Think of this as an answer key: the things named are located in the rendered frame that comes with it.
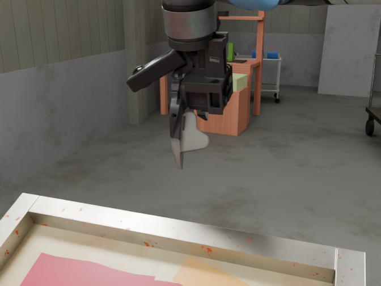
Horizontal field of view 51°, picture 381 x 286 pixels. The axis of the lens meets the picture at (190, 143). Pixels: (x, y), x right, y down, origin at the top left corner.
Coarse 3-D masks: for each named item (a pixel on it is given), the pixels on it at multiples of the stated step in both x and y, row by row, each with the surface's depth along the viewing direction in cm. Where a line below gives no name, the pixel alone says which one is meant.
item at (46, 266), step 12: (36, 264) 66; (48, 264) 65; (60, 264) 65; (72, 264) 65; (84, 264) 64; (96, 264) 64; (36, 276) 64; (48, 276) 64; (60, 276) 63; (72, 276) 63; (84, 276) 63; (96, 276) 63; (108, 276) 62; (120, 276) 62; (132, 276) 62; (144, 276) 62
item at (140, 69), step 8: (160, 56) 63; (168, 56) 59; (176, 56) 59; (152, 64) 61; (160, 64) 61; (168, 64) 60; (176, 64) 60; (136, 72) 64; (144, 72) 62; (152, 72) 62; (160, 72) 61; (168, 72) 61; (128, 80) 64; (136, 80) 64; (144, 80) 63; (152, 80) 63; (136, 88) 65; (144, 88) 66
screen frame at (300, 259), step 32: (0, 224) 69; (32, 224) 72; (64, 224) 69; (96, 224) 66; (128, 224) 65; (160, 224) 64; (192, 224) 64; (0, 256) 65; (224, 256) 61; (256, 256) 58; (288, 256) 57; (320, 256) 57; (352, 256) 56
